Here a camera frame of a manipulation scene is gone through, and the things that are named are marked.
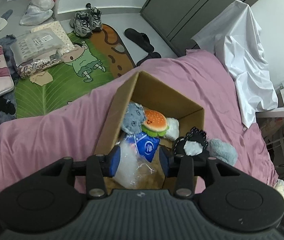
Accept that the black white plush toy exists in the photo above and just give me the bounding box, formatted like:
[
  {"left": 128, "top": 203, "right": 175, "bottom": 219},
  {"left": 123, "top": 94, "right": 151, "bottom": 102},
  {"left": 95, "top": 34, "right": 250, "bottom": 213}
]
[{"left": 173, "top": 127, "right": 210, "bottom": 161}]

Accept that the plush hamburger toy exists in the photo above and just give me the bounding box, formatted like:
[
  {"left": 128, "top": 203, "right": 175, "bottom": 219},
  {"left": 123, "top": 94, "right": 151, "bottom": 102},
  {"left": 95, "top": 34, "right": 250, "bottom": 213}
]
[{"left": 141, "top": 110, "right": 169, "bottom": 137}]

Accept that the light blue plush toy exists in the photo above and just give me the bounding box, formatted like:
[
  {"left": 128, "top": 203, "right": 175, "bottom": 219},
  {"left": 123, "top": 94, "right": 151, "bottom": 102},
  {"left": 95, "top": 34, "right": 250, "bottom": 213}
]
[{"left": 207, "top": 138, "right": 238, "bottom": 166}]

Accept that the blue white plastic package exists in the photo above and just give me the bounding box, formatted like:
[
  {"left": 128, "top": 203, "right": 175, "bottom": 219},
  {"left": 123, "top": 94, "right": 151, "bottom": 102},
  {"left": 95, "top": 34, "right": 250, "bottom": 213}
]
[{"left": 113, "top": 132, "right": 160, "bottom": 190}]

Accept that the pink bed sheet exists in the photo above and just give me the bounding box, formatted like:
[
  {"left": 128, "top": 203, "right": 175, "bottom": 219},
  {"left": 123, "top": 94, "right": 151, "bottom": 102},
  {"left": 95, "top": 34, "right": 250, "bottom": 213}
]
[{"left": 0, "top": 50, "right": 278, "bottom": 191}]

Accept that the green cartoon floor mat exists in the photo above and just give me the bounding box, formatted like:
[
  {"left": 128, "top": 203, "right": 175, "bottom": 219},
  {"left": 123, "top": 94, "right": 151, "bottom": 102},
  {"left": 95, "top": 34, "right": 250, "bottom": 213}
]
[{"left": 15, "top": 24, "right": 135, "bottom": 118}]

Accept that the black slipper near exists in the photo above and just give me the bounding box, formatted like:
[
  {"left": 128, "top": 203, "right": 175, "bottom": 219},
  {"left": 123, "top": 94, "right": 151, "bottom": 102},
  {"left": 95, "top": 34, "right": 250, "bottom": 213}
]
[{"left": 136, "top": 51, "right": 161, "bottom": 67}]

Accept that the black slipper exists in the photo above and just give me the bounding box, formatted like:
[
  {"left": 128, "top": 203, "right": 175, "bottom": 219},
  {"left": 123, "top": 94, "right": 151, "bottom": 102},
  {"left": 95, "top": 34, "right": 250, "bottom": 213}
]
[
  {"left": 136, "top": 51, "right": 161, "bottom": 67},
  {"left": 124, "top": 28, "right": 154, "bottom": 53}
]

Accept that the black slipper far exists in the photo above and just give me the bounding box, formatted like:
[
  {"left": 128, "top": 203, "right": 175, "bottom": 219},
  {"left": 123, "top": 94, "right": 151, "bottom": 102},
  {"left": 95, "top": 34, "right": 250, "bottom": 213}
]
[{"left": 124, "top": 28, "right": 154, "bottom": 53}]

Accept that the packaged fabric bundle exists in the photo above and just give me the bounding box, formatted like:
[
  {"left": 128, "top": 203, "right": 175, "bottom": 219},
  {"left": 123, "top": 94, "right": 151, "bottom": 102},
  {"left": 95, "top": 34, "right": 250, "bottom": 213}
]
[{"left": 10, "top": 21, "right": 75, "bottom": 78}]

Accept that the grey sneaker right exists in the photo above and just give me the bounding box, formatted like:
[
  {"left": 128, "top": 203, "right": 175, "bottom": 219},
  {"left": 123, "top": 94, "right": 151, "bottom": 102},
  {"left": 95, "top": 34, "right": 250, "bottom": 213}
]
[{"left": 89, "top": 7, "right": 103, "bottom": 31}]

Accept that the grey sneaker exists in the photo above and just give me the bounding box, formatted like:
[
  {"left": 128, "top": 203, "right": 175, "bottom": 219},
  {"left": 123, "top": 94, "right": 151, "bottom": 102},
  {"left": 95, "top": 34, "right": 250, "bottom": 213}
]
[
  {"left": 89, "top": 7, "right": 103, "bottom": 31},
  {"left": 70, "top": 11, "right": 93, "bottom": 38}
]

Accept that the white cloth cover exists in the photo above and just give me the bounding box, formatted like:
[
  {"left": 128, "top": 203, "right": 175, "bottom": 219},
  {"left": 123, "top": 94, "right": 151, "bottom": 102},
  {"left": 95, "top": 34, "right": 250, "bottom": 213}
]
[{"left": 192, "top": 0, "right": 278, "bottom": 128}]

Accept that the grey sneaker left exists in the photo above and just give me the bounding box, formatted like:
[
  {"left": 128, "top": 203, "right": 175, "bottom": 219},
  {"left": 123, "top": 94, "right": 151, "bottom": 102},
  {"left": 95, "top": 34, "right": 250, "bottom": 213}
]
[{"left": 70, "top": 11, "right": 93, "bottom": 38}]

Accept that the grey door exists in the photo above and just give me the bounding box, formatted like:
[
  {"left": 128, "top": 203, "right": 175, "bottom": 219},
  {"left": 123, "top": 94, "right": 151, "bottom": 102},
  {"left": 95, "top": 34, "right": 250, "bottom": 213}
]
[{"left": 140, "top": 0, "right": 282, "bottom": 58}]

